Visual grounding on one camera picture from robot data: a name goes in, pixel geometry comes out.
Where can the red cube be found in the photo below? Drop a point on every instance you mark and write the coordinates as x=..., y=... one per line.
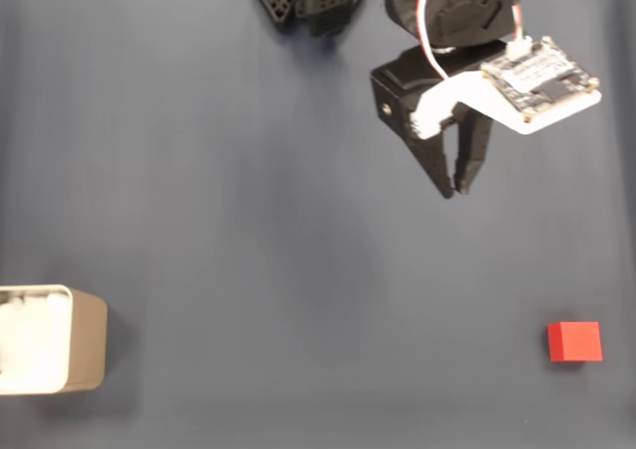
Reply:
x=576, y=342

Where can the beige metal box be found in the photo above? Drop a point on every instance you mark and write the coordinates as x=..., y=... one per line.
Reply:
x=89, y=342

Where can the camera board on white mount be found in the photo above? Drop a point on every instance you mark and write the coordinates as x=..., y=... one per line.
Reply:
x=539, y=79

